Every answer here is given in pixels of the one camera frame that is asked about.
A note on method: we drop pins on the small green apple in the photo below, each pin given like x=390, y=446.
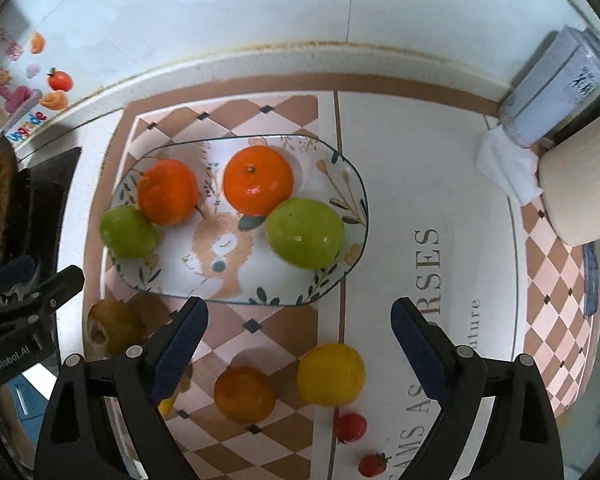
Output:
x=127, y=232

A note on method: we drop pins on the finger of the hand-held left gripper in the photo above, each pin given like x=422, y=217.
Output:
x=15, y=269
x=50, y=292

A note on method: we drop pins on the large green apple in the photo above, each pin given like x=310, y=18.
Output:
x=305, y=232

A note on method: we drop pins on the colourful cartoon wall sticker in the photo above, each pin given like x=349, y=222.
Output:
x=25, y=95

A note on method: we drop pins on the smooth round orange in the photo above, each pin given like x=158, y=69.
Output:
x=257, y=180

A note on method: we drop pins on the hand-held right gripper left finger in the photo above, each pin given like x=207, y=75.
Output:
x=179, y=347

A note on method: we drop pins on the oval patterned ceramic plate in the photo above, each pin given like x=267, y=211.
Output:
x=215, y=265

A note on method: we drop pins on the cream cylindrical container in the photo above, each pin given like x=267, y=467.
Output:
x=580, y=180

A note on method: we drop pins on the clear plastic bottle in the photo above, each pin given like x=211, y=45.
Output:
x=550, y=85

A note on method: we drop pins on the yellow lemon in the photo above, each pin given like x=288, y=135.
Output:
x=331, y=374

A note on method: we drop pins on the small yellow fruit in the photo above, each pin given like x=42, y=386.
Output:
x=167, y=406

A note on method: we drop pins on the brownish yellow pear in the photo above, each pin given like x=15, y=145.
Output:
x=115, y=327

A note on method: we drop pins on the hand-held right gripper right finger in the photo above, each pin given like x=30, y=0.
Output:
x=416, y=347

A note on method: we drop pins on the round red strawberry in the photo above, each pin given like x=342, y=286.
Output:
x=350, y=427

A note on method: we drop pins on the red strawberry with leaves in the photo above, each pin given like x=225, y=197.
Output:
x=372, y=465

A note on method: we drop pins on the dull orange mandarin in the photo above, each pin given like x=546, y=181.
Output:
x=245, y=394

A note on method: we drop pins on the blue-rimmed dish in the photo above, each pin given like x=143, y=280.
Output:
x=590, y=280

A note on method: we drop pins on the wrinkled orange mandarin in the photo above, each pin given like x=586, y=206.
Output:
x=167, y=190

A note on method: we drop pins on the white paper tissue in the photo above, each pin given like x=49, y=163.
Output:
x=510, y=165

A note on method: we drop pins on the checkered printed table mat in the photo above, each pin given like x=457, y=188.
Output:
x=410, y=170

